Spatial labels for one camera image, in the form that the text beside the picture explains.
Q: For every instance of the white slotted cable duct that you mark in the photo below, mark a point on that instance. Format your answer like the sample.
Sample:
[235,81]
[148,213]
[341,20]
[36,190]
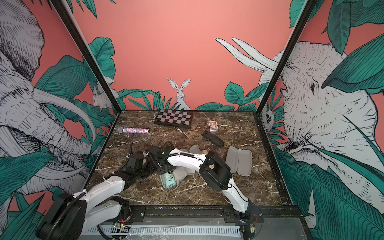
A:
[186,230]

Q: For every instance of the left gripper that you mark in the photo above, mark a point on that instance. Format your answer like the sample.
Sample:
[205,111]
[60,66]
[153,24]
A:
[148,162]

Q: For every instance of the glitter purple microphone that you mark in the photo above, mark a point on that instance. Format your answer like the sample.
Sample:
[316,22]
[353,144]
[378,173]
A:
[127,130]

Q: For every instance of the folding chessboard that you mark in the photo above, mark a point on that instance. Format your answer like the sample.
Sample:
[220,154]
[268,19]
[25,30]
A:
[174,118]

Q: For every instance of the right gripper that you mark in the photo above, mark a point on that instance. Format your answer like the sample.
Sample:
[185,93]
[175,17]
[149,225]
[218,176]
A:
[158,169]

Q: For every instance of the grey umbrella case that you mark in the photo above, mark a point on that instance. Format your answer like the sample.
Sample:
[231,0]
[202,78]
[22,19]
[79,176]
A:
[162,177]
[239,161]

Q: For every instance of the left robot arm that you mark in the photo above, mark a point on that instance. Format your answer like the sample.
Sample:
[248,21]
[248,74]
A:
[71,216]

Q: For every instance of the middle open white umbrella case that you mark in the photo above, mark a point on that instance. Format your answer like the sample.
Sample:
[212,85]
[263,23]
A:
[191,160]

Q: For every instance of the black folded umbrella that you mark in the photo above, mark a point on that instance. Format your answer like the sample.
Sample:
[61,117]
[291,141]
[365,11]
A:
[213,139]

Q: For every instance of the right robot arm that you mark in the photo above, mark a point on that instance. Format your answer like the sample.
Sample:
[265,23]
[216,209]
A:
[216,174]

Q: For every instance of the mint green umbrella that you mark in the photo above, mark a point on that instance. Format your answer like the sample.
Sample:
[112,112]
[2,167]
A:
[170,182]

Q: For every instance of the playing card box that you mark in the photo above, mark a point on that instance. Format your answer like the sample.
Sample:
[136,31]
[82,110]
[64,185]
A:
[213,125]

